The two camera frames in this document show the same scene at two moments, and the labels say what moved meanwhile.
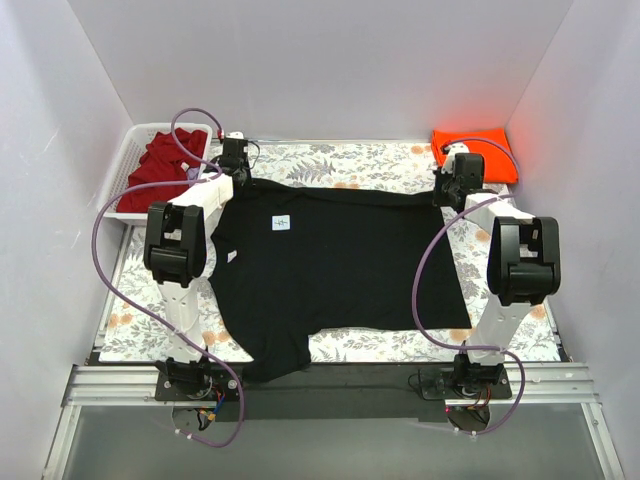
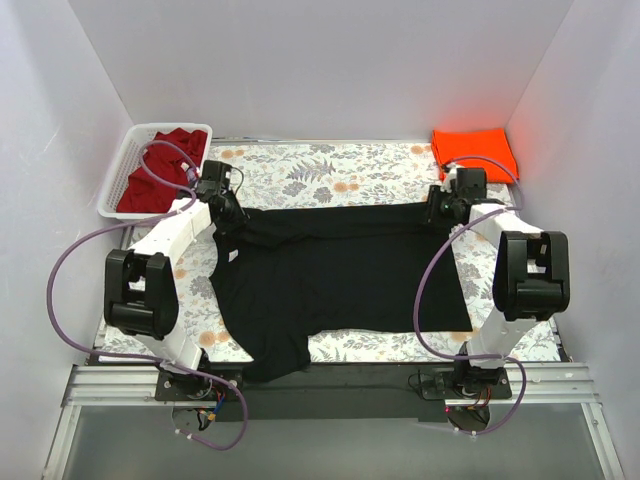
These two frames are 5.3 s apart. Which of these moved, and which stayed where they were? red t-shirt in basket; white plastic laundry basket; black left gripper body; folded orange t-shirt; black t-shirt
Moved: black left gripper body; black t-shirt
Stayed: white plastic laundry basket; folded orange t-shirt; red t-shirt in basket
